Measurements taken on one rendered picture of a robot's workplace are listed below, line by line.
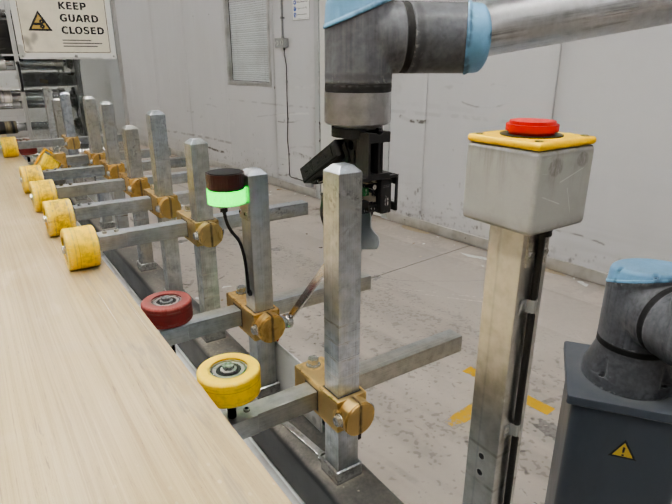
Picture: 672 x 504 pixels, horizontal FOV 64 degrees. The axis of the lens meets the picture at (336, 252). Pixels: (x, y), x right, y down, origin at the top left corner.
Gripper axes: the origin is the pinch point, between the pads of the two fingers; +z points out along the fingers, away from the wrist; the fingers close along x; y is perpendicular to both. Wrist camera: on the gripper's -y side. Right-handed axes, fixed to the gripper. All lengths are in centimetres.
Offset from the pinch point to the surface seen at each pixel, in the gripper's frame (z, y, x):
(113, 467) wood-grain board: 8.9, 15.9, -39.1
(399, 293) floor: 99, -153, 146
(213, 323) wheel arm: 14.0, -17.2, -15.8
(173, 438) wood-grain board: 8.9, 15.0, -32.9
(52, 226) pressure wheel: 6, -65, -33
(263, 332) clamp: 14.4, -10.2, -9.8
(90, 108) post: -13, -138, -8
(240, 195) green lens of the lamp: -9.0, -11.9, -11.7
